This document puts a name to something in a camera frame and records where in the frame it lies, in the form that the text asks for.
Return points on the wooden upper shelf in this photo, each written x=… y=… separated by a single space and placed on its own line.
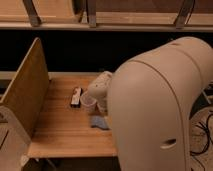
x=108 y=15

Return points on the black and white remote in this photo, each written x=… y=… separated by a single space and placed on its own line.
x=75 y=99

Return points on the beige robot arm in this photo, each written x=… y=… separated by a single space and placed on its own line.
x=149 y=99

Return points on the translucent plastic cup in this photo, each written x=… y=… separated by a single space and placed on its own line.
x=88 y=102

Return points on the left wooden side panel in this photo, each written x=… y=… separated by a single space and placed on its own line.
x=23 y=98

